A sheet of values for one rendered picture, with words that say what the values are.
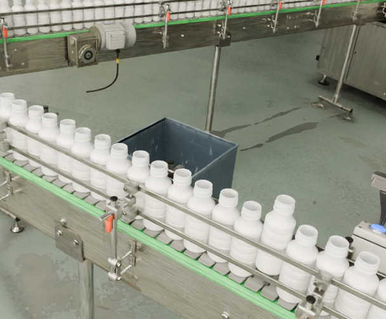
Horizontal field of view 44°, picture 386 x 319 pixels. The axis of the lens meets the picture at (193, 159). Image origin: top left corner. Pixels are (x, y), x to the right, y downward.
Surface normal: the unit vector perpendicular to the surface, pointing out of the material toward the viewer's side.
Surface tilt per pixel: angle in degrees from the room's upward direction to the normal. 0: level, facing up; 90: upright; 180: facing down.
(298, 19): 90
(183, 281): 90
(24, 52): 90
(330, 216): 0
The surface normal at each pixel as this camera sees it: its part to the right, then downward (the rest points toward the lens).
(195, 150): -0.56, 0.37
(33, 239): 0.09, -0.86
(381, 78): -0.78, 0.26
